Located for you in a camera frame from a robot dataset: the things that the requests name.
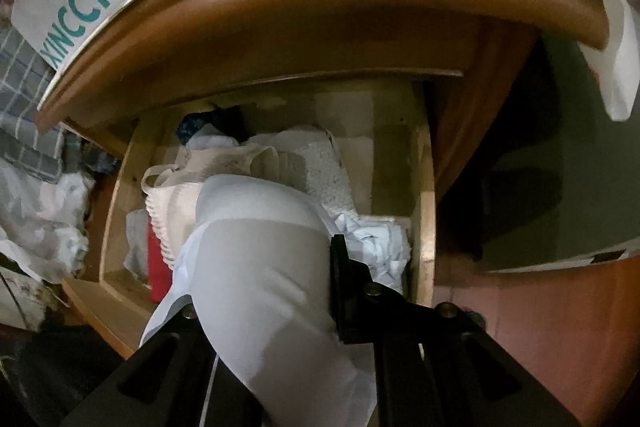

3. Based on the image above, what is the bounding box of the dark blue lace underwear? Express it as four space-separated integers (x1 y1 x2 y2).
176 107 246 145

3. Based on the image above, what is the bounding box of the grey plaid cloth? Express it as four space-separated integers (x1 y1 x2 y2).
0 14 121 180

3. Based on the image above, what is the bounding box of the small white cloth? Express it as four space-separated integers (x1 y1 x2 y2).
122 209 151 278

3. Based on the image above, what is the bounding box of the cream lace undergarment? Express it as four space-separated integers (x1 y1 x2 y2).
141 146 281 268

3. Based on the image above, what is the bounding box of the white crumpled cloth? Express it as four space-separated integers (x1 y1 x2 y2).
0 157 96 283

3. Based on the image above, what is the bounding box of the pale blue underwear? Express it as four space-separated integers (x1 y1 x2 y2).
332 212 413 295

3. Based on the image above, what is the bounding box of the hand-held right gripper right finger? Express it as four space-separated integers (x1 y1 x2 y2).
330 233 581 427

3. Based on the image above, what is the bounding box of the white patterned cover sheet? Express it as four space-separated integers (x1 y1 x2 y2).
37 0 640 122

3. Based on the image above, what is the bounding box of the white knitted cloth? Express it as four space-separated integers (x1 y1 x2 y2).
247 127 358 218

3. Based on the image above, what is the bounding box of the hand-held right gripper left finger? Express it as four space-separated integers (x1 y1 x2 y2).
60 306 266 427

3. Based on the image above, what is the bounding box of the white grey underwear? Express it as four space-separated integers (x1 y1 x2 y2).
140 173 376 427

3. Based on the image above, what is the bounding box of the grey box cabinet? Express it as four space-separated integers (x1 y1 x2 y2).
475 34 640 275

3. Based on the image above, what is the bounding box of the red cloth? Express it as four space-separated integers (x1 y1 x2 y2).
146 224 173 303

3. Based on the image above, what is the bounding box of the dark blue patterned cloth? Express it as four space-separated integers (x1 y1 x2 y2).
82 142 123 175

